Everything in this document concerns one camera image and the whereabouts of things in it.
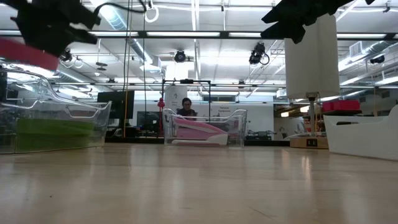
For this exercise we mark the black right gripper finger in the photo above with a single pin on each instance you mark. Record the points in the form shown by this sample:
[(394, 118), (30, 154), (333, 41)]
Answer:
[(286, 12), (289, 34)]

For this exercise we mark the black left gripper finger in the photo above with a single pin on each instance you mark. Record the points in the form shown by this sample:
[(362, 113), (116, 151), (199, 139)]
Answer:
[(21, 29), (49, 43)]

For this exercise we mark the small pink teal object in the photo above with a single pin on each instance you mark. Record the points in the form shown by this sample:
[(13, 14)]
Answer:
[(28, 53)]

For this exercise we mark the green masking tape roll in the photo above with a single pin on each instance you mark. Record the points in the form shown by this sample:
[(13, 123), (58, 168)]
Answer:
[(46, 147), (56, 126)]

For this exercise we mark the pink and white stapler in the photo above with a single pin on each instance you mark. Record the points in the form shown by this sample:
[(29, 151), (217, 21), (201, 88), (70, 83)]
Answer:
[(199, 132)]

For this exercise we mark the black ceiling spotlight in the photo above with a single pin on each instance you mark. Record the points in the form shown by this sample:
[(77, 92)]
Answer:
[(257, 53), (66, 56), (180, 56), (377, 59)]

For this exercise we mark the clear plastic bin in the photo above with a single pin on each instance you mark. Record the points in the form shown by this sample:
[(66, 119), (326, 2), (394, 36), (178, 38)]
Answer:
[(46, 105), (236, 130)]

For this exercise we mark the overhead light bar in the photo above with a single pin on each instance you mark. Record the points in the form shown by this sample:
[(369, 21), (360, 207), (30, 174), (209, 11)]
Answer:
[(143, 34)]

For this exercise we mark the red storage box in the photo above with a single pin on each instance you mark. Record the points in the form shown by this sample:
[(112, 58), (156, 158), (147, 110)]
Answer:
[(340, 105)]

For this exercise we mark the black monitor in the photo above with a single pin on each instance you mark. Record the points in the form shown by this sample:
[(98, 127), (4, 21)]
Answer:
[(115, 104)]

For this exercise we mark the small red background object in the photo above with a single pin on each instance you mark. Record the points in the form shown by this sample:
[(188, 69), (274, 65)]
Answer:
[(160, 103)]

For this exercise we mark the person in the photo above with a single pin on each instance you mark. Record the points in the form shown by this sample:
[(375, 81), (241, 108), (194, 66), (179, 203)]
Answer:
[(186, 109)]

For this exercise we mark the white plastic bin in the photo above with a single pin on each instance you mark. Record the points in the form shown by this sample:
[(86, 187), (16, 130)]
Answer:
[(367, 140)]

